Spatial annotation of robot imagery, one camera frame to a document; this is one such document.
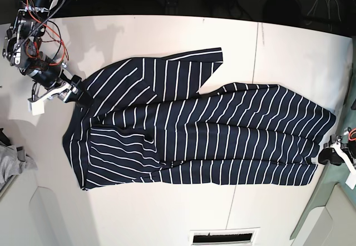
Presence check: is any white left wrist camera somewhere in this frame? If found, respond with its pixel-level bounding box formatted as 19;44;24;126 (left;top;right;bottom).
345;173;356;190

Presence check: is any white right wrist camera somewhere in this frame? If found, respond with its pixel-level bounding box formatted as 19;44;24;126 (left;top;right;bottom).
28;99;45;116

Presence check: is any green fabric at right edge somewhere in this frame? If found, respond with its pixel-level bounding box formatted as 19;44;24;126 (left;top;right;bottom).
290;37;356;240

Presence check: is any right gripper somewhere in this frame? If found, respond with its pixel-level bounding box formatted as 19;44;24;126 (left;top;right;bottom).
22;59;93;107

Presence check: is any navy white striped t-shirt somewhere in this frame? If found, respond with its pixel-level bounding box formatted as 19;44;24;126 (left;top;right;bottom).
62;48;336;190

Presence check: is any grey cloth pile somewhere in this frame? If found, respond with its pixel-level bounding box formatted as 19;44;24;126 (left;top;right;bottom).
1;128;37;188

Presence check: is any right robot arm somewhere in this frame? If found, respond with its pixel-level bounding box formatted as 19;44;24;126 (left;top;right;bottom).
2;0;93;110

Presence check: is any white cable on floor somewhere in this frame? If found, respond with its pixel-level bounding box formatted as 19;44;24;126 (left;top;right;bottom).
279;0;345;27

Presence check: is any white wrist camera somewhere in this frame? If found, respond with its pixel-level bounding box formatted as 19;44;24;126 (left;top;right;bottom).
345;173;356;190
28;99;45;116

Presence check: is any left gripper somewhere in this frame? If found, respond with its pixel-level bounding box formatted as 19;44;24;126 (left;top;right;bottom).
318;127;355;174

